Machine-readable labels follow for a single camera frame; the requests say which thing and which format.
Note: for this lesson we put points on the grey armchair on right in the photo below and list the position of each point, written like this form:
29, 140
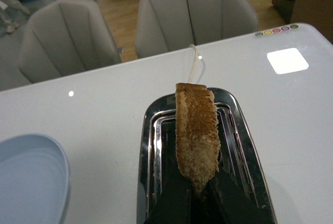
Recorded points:
169, 25

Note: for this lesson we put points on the row of coloured stickers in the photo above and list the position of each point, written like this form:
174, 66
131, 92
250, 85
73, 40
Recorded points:
277, 30

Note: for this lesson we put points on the cream two-slot toaster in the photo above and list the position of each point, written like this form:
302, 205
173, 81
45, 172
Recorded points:
237, 156

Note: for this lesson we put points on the grey armchair on left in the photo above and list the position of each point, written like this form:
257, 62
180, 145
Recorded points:
66, 37

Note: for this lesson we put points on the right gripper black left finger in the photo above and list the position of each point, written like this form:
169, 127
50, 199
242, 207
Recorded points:
173, 205

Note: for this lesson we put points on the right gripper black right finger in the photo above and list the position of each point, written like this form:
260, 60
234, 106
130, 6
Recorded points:
228, 203

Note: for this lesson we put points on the grey armchair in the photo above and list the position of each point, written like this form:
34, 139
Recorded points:
169, 25
66, 37

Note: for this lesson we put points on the light blue round plate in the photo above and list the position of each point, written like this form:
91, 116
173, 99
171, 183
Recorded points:
35, 180

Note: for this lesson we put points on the brown bread slice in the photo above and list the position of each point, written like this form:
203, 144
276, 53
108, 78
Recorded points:
197, 136

